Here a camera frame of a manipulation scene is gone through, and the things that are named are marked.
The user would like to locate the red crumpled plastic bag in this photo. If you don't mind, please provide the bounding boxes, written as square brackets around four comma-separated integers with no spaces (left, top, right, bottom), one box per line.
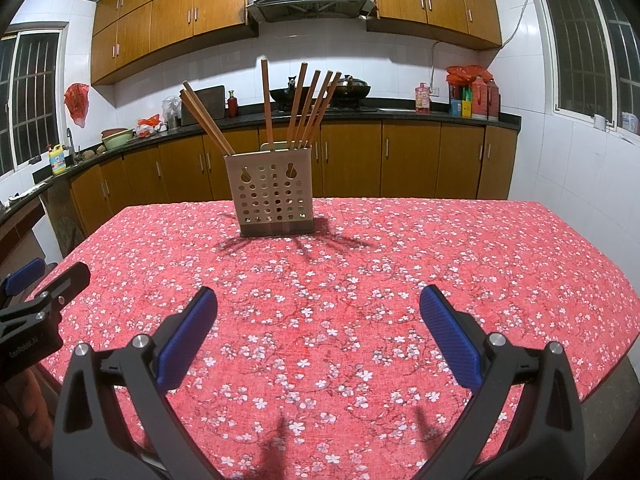
[446,65,493,86]

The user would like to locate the black open wok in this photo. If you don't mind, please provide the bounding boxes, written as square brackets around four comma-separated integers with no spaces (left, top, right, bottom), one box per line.
[270,75,306,110]

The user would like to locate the barred window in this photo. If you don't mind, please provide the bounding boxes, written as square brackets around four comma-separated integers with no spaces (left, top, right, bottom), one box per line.
[0,22,68,176]
[522,0,640,136]

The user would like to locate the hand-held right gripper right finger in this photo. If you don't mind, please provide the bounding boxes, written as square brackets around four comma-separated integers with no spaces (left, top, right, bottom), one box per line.
[419,284,587,480]

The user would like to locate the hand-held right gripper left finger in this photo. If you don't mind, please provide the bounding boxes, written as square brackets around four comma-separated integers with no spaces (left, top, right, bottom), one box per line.
[52,286,236,480]

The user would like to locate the beige perforated chopstick holder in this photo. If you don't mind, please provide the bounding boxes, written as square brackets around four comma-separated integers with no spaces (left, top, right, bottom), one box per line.
[223,141,316,237]

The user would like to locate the white wall cable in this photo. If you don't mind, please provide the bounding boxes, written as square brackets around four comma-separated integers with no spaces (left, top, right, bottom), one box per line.
[431,0,533,91]

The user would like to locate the red hanging plastic bag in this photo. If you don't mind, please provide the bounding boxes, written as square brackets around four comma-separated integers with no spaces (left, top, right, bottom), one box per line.
[64,82,91,128]

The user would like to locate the person's left hand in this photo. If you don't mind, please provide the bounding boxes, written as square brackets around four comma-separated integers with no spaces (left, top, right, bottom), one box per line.
[0,360,57,461]

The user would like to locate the wooden base cabinets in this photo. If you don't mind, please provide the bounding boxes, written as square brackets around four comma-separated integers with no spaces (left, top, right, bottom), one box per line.
[70,120,518,238]

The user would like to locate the stacked bowls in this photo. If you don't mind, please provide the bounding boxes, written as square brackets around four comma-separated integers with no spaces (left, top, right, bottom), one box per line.
[100,127,136,151]

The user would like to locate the orange plastic bag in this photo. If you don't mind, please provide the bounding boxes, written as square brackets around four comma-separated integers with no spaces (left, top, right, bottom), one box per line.
[136,114,166,137]

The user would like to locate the red floral tablecloth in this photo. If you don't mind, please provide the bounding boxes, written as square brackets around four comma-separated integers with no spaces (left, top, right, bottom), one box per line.
[30,197,640,480]

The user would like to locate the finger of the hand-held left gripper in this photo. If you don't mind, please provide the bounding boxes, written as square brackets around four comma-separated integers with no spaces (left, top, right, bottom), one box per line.
[0,257,47,302]
[0,261,92,328]

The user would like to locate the black lidded wok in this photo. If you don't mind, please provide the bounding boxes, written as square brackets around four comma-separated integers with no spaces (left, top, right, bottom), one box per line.
[330,75,372,101]

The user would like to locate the clear plastic bag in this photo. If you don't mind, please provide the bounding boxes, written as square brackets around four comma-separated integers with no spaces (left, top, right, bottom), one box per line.
[161,95,183,128]

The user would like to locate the black kitchen countertop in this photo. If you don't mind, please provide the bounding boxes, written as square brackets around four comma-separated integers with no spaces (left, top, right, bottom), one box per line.
[0,102,522,226]

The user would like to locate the yellow detergent bottle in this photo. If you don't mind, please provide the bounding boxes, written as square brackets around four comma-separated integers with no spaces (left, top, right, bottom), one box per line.
[48,142,68,176]

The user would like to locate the dark wooden cutting board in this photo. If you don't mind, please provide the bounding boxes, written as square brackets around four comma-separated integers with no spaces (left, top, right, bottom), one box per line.
[181,85,226,126]

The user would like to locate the wooden wall cabinets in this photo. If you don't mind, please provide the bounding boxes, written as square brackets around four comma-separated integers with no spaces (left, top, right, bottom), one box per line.
[90,0,503,86]

